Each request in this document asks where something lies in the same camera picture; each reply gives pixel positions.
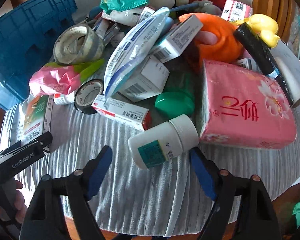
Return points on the white medicine box upper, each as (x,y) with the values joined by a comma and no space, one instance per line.
(173,44)

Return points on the white barcode medicine box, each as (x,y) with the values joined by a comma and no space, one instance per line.
(148,80)

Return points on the pink tissue pack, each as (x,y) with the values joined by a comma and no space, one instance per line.
(243,108)

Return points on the blue plastic storage crate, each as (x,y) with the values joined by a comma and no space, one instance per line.
(27,36)

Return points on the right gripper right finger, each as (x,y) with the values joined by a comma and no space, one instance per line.
(221,187)

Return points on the yellow rubber duck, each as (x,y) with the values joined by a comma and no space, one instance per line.
(266,27)

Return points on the small white red bottle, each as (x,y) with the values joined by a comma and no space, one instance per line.
(61,99)

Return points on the teal wipes packet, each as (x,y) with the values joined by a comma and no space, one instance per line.
(121,5)

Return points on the blue white mask pouch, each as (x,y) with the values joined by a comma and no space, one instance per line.
(132,51)

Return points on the red white medicine box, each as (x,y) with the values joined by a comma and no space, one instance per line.
(134,116)

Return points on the person's left hand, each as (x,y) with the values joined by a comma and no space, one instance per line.
(17,199)

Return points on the pink white box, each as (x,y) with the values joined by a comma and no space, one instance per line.
(234,10)

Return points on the green plastic soap case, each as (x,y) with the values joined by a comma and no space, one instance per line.
(177,98)

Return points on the black garbage bag roll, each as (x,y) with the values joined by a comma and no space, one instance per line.
(261,54)

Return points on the green orange medicine box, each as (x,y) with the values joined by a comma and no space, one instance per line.
(37,118)

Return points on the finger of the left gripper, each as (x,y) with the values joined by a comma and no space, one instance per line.
(24,156)
(10,149)

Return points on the camouflage tape roll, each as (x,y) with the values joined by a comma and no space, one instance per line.
(78,44)

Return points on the white pill bottle green label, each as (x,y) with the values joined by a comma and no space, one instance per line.
(163,142)

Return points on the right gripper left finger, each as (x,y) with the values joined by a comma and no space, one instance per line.
(81,186)

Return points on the black electrical tape roll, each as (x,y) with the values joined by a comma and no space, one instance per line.
(86,94)

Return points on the orange plush toy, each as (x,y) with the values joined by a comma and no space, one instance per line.
(215,41)

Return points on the pink green wipes pack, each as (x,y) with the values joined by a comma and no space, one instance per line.
(53,78)

